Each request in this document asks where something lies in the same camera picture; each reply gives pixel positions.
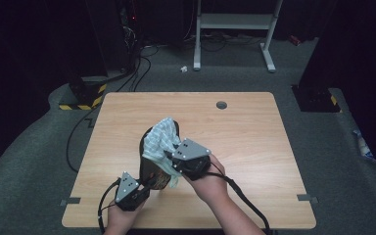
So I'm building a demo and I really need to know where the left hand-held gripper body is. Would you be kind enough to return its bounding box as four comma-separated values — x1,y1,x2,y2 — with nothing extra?
114,171,152,212

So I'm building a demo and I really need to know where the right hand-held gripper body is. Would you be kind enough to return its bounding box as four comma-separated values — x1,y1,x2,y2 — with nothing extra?
170,138,212,182

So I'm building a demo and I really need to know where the blue striped cleaning cloth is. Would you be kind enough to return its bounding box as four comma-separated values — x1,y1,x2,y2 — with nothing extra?
141,117,183,190

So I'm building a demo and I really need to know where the person's left hand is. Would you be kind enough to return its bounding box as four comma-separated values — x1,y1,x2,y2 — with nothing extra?
105,201,145,231

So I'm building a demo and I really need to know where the person's right hand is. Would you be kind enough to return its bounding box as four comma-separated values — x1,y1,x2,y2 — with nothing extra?
185,155,229,206

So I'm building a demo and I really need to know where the grey tape tab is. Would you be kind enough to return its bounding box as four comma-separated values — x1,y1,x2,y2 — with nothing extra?
60,197,81,208
296,193,319,205

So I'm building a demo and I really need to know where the dark equipment rack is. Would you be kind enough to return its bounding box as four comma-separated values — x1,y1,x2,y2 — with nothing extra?
117,0,145,73

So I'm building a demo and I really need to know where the white metal stand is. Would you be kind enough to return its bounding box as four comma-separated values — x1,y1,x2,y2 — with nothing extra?
192,0,284,73

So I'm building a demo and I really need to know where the small red object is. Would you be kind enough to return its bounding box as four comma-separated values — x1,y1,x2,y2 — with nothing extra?
289,34,303,47

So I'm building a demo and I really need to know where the blue white plastic bag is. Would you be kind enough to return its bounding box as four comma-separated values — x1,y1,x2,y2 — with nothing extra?
352,128,376,164

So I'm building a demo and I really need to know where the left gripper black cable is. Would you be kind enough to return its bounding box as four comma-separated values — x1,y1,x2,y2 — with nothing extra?
97,177,122,235

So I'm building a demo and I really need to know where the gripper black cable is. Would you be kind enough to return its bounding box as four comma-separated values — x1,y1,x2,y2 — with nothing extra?
205,170,272,235
97,177,122,235

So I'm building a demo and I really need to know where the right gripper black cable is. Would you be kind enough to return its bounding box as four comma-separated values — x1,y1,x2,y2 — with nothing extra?
205,170,272,235

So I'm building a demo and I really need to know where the black floor cable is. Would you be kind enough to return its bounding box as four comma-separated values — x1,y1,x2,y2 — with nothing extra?
65,106,103,174

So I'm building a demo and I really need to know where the bundle of black cables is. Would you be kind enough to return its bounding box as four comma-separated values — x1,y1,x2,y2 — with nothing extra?
115,43,161,94

